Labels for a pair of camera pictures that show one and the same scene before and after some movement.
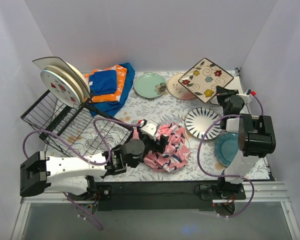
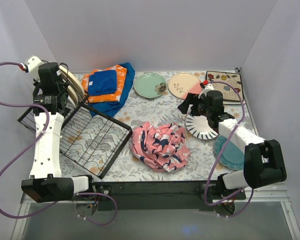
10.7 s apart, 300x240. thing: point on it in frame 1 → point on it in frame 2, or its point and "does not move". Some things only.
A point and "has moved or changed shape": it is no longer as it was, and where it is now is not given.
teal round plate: x=226 y=145 does not move
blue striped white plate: x=198 y=121 does not move
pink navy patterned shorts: x=178 y=152 does not move
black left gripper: x=162 y=143 → x=49 y=80
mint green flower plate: x=150 y=85 does not move
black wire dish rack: x=89 y=130 does not move
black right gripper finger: x=223 y=95 → x=183 y=107
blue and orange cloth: x=109 y=88 does not move
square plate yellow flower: x=202 y=79 has moved or changed shape
